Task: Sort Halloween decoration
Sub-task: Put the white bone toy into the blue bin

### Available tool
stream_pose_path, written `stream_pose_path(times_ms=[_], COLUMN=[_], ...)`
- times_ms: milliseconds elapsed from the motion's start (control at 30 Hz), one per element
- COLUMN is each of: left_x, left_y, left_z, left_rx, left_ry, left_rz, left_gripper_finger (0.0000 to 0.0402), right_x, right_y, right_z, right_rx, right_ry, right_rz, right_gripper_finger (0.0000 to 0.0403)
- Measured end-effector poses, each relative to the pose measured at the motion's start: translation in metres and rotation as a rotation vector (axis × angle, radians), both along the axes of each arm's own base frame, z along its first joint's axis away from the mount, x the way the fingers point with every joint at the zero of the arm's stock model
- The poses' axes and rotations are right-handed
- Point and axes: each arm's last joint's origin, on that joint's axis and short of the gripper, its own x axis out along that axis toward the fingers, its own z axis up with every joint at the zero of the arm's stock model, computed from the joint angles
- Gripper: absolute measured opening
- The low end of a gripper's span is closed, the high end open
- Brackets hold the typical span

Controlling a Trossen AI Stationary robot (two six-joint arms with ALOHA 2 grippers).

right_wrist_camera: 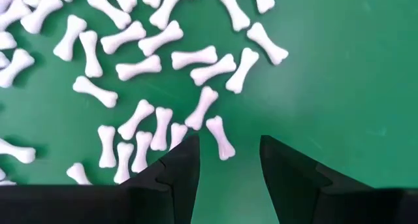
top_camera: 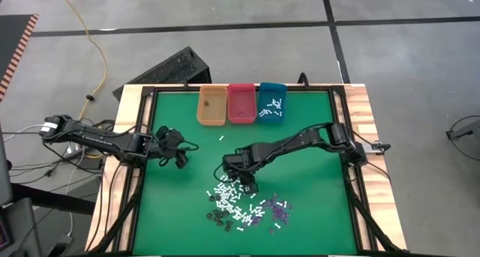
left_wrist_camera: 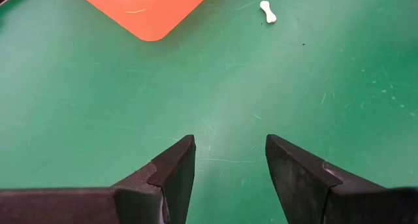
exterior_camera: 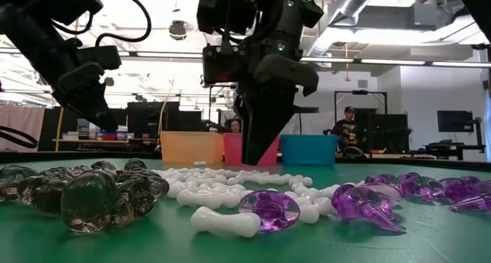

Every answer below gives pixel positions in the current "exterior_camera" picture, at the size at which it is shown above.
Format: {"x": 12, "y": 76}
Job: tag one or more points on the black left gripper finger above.
{"x": 86, "y": 98}

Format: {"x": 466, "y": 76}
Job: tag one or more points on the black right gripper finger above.
{"x": 264, "y": 121}

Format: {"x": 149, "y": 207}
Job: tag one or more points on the white plastic bone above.
{"x": 203, "y": 198}
{"x": 324, "y": 191}
{"x": 232, "y": 173}
{"x": 324, "y": 205}
{"x": 199, "y": 163}
{"x": 175, "y": 189}
{"x": 180, "y": 175}
{"x": 224, "y": 221}
{"x": 360, "y": 183}
{"x": 308, "y": 213}
{"x": 268, "y": 178}
{"x": 306, "y": 181}

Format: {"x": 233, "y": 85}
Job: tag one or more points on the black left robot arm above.
{"x": 23, "y": 10}

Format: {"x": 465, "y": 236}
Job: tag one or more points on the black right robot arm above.
{"x": 295, "y": 14}

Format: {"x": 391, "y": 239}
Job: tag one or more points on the clear plastic storage box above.
{"x": 82, "y": 128}

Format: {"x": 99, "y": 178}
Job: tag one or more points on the person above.
{"x": 348, "y": 130}
{"x": 234, "y": 125}

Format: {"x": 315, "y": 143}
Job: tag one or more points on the pink plastic bin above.
{"x": 232, "y": 150}

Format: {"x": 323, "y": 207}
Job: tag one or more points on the red storage container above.
{"x": 109, "y": 137}

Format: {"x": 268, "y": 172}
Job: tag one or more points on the blue plastic bin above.
{"x": 308, "y": 150}

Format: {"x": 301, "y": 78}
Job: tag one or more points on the pink curtain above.
{"x": 23, "y": 125}

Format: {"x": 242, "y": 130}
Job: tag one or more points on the orange plastic bin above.
{"x": 192, "y": 148}

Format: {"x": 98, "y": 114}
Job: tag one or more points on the black ceiling dome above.
{"x": 177, "y": 30}

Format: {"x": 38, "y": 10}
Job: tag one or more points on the black computer monitor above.
{"x": 454, "y": 121}

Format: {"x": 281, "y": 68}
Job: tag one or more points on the black desk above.
{"x": 452, "y": 146}

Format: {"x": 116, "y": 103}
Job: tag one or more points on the black frame stand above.
{"x": 360, "y": 91}

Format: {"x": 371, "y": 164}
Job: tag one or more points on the smooth silver air duct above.
{"x": 358, "y": 0}

